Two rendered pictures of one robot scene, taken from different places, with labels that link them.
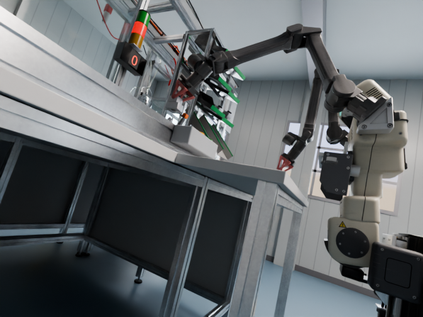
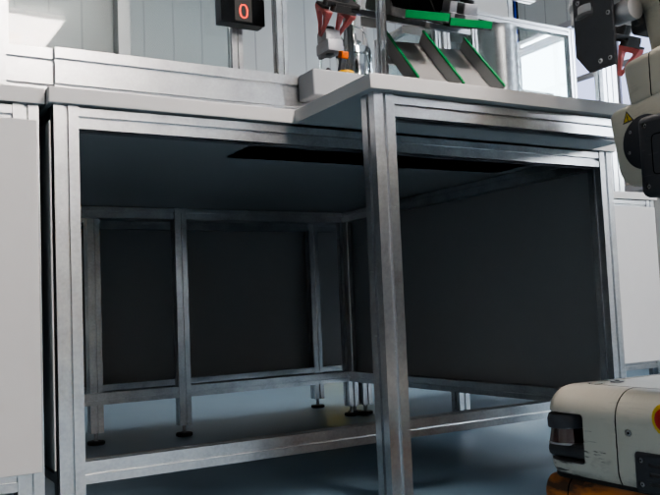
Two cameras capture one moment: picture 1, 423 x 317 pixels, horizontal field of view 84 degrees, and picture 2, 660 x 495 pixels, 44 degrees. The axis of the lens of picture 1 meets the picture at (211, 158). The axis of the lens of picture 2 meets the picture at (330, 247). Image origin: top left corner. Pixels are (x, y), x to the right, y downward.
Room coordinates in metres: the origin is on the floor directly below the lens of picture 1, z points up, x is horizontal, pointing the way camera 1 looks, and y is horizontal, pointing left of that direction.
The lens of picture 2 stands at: (-0.77, -0.88, 0.43)
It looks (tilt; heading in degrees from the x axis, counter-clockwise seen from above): 4 degrees up; 32
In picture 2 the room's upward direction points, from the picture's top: 2 degrees counter-clockwise
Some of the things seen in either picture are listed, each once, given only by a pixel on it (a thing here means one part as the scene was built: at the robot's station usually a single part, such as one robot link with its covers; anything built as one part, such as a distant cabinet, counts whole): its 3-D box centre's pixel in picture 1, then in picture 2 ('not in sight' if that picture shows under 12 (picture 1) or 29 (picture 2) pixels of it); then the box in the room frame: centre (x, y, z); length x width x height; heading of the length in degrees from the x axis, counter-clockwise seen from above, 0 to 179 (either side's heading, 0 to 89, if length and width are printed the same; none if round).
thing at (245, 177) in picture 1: (221, 180); (449, 136); (1.07, -0.07, 0.84); 0.90 x 0.70 x 0.03; 152
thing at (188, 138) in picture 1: (196, 143); (346, 89); (0.81, 0.06, 0.93); 0.21 x 0.07 x 0.06; 153
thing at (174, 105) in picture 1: (174, 102); (327, 41); (1.00, 0.22, 1.12); 0.08 x 0.04 x 0.07; 63
